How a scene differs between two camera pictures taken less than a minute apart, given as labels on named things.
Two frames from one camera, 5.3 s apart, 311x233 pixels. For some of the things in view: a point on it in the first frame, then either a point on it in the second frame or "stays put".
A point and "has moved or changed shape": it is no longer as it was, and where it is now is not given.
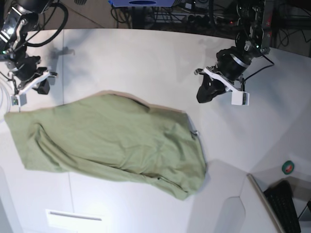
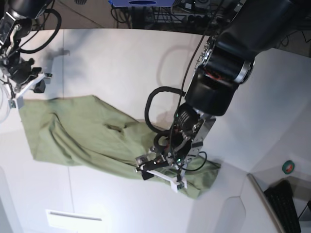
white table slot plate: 75,221 stays put
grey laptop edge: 267,203 stays put
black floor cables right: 284,34 stays put
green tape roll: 287,167 stays put
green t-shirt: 114,135 has moved or changed shape
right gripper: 231,63 to 168,158
